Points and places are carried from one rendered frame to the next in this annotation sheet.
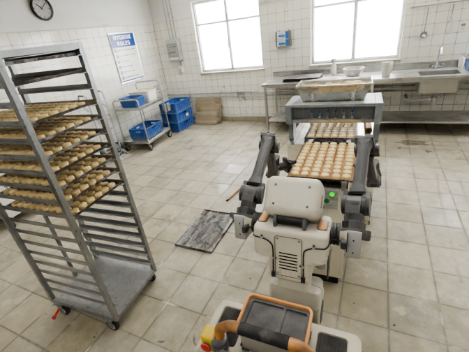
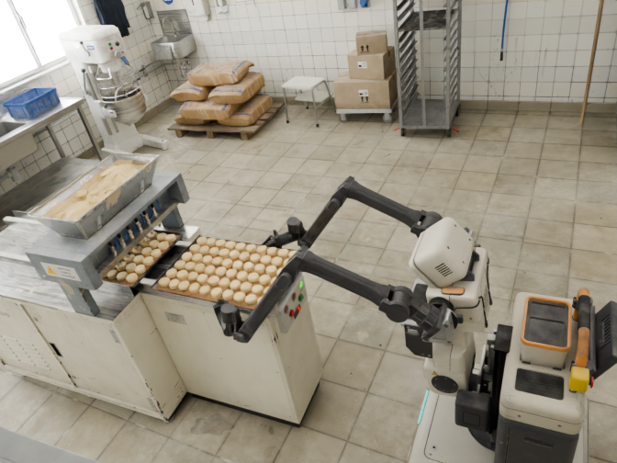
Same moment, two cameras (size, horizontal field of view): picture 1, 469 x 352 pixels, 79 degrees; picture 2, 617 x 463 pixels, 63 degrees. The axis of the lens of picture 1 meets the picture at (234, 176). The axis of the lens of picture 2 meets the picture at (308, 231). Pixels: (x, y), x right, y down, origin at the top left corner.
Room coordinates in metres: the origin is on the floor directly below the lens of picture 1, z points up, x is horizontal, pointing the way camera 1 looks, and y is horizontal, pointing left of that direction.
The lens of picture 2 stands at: (1.29, 1.13, 2.29)
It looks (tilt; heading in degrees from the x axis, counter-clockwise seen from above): 35 degrees down; 274
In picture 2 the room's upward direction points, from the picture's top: 11 degrees counter-clockwise
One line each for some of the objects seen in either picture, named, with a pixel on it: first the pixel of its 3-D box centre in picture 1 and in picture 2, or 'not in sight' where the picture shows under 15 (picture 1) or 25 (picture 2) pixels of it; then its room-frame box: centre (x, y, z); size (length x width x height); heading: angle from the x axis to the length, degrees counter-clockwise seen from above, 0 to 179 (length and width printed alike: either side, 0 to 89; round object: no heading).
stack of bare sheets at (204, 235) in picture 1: (207, 229); not in sight; (2.38, 0.35, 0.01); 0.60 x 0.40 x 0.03; 153
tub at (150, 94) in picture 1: (143, 95); not in sight; (5.59, 1.49, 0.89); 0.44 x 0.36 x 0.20; 71
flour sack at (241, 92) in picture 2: not in sight; (238, 86); (2.13, -4.50, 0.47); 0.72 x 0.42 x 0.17; 67
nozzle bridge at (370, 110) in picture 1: (332, 119); (122, 237); (2.32, -0.88, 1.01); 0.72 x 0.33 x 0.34; 65
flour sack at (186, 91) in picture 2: not in sight; (201, 85); (2.60, -4.78, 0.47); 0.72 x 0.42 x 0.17; 62
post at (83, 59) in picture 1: (123, 179); not in sight; (1.77, 0.75, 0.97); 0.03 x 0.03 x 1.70; 66
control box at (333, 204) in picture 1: (318, 197); (291, 302); (1.53, -0.51, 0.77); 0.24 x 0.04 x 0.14; 65
